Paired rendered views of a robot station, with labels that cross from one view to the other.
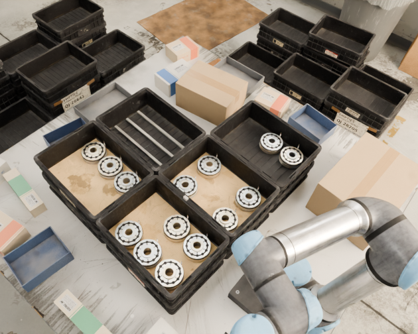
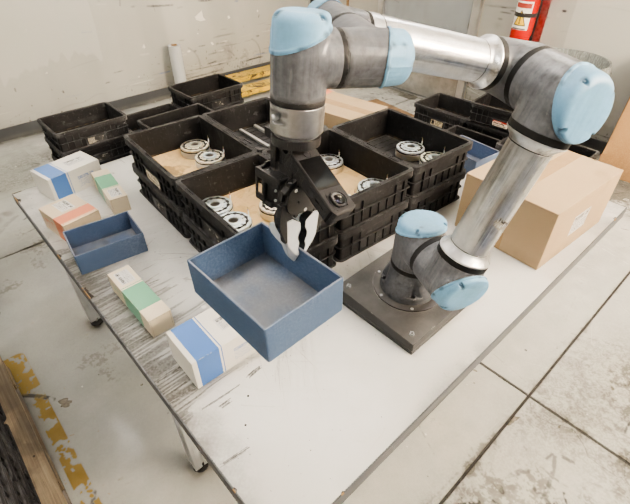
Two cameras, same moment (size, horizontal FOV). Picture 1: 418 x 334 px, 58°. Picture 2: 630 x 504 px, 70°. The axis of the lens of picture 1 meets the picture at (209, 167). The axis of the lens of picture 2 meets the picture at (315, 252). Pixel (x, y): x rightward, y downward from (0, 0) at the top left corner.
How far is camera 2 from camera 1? 0.77 m
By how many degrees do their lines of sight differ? 18
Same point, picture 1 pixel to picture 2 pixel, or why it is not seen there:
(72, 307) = (128, 280)
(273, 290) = (344, 20)
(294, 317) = (367, 29)
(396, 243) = (544, 65)
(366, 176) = not seen: hidden behind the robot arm
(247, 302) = (361, 298)
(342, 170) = not seen: hidden behind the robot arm
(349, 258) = (516, 275)
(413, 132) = (619, 230)
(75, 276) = (144, 265)
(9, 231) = (79, 211)
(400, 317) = (618, 441)
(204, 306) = not seen: hidden behind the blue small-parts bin
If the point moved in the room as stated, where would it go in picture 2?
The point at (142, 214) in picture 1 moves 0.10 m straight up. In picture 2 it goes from (237, 198) to (233, 169)
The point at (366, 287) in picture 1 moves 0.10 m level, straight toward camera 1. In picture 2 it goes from (512, 170) to (470, 182)
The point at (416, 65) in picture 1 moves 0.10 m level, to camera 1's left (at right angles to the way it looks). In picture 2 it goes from (617, 163) to (601, 161)
